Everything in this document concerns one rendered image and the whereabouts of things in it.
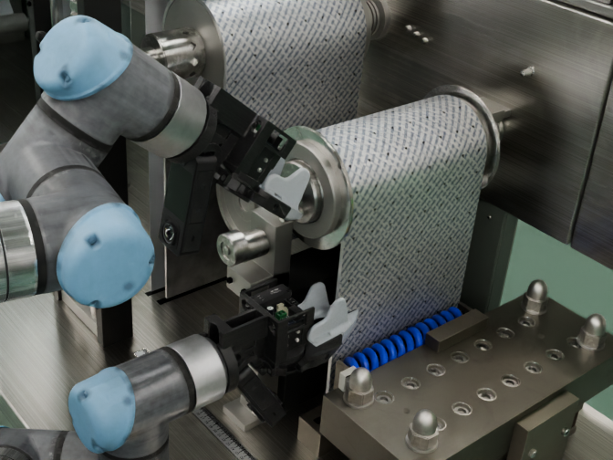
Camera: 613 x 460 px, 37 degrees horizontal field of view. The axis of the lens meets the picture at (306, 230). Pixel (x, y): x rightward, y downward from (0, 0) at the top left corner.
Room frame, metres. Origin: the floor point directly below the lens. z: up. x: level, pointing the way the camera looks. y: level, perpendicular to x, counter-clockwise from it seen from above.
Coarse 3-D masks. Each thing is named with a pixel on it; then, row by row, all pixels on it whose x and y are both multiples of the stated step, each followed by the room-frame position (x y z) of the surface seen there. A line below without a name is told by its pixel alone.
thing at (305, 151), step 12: (480, 120) 1.07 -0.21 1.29; (300, 144) 0.94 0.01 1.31; (312, 144) 0.94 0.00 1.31; (288, 156) 0.95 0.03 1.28; (300, 156) 0.93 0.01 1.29; (312, 156) 0.92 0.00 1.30; (324, 156) 0.92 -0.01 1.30; (312, 168) 0.92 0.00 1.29; (324, 168) 0.90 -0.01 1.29; (324, 180) 0.90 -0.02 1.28; (336, 180) 0.90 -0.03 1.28; (324, 192) 0.90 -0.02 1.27; (336, 192) 0.89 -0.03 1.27; (324, 204) 0.90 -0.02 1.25; (336, 204) 0.89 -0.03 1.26; (324, 216) 0.90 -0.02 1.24; (336, 216) 0.89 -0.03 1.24; (300, 228) 0.93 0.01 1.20; (312, 228) 0.91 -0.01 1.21; (324, 228) 0.90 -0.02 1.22
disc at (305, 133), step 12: (288, 132) 0.97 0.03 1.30; (300, 132) 0.95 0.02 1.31; (312, 132) 0.94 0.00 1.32; (324, 144) 0.92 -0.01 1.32; (336, 156) 0.91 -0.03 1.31; (336, 168) 0.90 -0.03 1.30; (348, 180) 0.89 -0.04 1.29; (348, 192) 0.89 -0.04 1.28; (348, 204) 0.88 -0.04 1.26; (348, 216) 0.88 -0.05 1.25; (336, 228) 0.90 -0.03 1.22; (348, 228) 0.88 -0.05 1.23; (312, 240) 0.93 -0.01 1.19; (324, 240) 0.91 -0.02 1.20; (336, 240) 0.90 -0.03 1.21
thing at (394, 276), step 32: (416, 224) 0.97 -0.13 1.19; (448, 224) 1.01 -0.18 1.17; (352, 256) 0.90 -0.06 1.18; (384, 256) 0.94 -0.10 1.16; (416, 256) 0.98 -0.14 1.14; (448, 256) 1.02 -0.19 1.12; (352, 288) 0.91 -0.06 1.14; (384, 288) 0.94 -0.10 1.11; (416, 288) 0.99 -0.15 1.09; (448, 288) 1.03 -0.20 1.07; (384, 320) 0.95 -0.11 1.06; (416, 320) 0.99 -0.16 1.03; (352, 352) 0.92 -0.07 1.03
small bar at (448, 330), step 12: (468, 312) 1.00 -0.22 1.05; (480, 312) 1.00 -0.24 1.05; (444, 324) 0.97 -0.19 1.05; (456, 324) 0.97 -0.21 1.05; (468, 324) 0.98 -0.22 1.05; (480, 324) 0.98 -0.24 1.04; (432, 336) 0.94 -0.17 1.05; (444, 336) 0.95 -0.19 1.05; (456, 336) 0.95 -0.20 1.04; (468, 336) 0.97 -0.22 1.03; (432, 348) 0.94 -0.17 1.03; (444, 348) 0.94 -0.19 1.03
